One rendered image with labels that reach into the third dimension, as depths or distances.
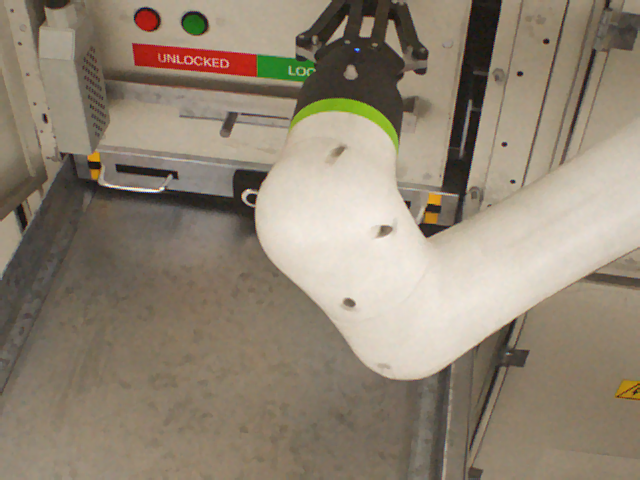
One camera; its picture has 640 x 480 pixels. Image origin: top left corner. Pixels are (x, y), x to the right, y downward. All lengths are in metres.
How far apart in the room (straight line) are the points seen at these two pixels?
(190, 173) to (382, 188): 0.59
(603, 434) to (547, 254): 0.93
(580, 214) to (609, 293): 0.59
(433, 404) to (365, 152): 0.44
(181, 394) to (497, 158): 0.49
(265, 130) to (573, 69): 0.40
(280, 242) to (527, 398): 0.92
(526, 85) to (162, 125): 0.48
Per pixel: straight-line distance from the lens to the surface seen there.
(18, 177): 1.28
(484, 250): 0.66
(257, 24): 1.00
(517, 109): 1.04
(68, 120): 1.03
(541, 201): 0.67
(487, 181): 1.12
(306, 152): 0.61
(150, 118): 1.14
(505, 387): 1.44
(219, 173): 1.15
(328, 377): 1.00
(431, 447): 0.96
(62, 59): 0.98
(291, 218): 0.59
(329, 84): 0.69
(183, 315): 1.07
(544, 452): 1.63
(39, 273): 1.15
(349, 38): 0.79
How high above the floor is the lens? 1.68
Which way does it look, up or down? 47 degrees down
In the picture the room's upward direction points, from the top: 2 degrees clockwise
